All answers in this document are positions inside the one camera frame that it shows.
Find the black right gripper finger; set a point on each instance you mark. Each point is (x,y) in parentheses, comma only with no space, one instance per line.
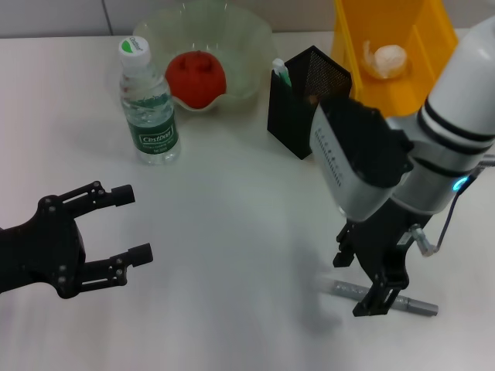
(381,299)
(345,247)

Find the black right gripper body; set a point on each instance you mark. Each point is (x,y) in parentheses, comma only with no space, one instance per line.
(383,243)

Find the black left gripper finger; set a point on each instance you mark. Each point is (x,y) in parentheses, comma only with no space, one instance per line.
(116,268)
(100,197)

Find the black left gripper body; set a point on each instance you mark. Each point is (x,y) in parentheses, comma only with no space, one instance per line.
(42,251)

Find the clear green-label water bottle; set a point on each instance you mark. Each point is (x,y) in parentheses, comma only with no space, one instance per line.
(152,120)

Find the white paper ball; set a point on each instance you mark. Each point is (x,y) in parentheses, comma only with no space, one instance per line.
(388,60)

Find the green white pen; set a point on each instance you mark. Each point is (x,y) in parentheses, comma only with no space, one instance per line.
(282,71)

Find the grey marker pen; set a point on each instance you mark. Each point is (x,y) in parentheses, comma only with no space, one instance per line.
(417,304)

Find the black mesh pen holder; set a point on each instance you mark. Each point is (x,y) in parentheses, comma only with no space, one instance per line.
(290,120)

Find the translucent green fruit bowl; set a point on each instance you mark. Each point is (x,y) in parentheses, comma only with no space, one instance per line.
(239,46)

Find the yellow plastic bin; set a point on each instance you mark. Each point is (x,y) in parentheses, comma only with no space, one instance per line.
(417,38)

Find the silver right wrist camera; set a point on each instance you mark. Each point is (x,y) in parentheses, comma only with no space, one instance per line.
(356,154)

